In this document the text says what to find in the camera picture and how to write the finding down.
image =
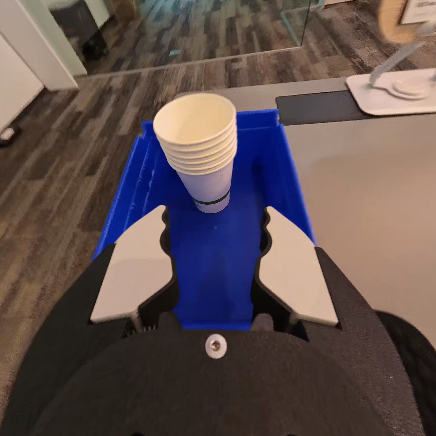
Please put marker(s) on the blue plastic bin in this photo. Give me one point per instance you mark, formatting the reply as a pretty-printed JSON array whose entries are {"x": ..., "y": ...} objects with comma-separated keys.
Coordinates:
[{"x": 211, "y": 272}]

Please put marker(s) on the black wrist rest pad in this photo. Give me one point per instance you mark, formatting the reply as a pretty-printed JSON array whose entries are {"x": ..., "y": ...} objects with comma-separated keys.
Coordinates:
[{"x": 419, "y": 357}]

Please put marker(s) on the black flat plate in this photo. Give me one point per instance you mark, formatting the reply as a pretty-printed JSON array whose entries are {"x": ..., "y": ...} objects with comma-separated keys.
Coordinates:
[{"x": 316, "y": 107}]

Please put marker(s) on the white stand base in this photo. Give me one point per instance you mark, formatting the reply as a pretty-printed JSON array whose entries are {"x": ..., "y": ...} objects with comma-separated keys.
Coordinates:
[{"x": 385, "y": 98}]

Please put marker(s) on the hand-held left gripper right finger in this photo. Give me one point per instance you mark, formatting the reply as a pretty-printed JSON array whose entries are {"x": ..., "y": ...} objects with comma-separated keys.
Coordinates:
[{"x": 296, "y": 276}]

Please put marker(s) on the small black box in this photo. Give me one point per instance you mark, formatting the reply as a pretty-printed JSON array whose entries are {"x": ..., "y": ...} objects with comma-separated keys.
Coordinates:
[{"x": 8, "y": 134}]

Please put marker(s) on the wooden instruction board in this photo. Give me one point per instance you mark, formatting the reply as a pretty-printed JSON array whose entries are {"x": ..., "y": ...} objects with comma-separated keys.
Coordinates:
[{"x": 391, "y": 20}]

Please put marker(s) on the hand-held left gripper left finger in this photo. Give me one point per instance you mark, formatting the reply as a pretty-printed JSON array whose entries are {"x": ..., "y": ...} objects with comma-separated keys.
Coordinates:
[{"x": 133, "y": 272}]

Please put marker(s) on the teal floor marker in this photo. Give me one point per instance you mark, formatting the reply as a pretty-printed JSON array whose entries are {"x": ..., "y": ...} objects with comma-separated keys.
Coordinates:
[{"x": 175, "y": 52}]

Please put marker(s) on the white cabinet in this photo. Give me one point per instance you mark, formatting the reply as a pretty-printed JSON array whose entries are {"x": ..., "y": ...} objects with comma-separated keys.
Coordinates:
[{"x": 20, "y": 68}]

